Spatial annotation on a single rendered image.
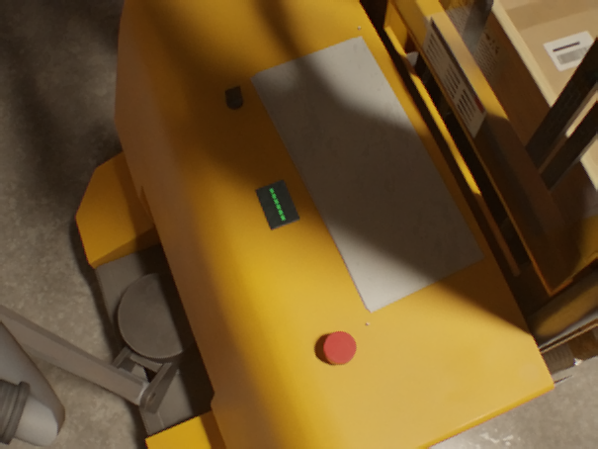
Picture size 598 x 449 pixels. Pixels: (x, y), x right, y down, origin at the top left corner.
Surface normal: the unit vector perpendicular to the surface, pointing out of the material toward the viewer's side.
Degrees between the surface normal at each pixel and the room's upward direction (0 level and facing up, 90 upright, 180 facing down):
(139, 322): 0
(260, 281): 14
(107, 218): 22
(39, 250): 0
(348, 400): 0
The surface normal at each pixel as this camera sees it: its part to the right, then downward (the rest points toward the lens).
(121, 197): -0.35, -0.19
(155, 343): 0.00, -0.34
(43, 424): 0.36, -0.16
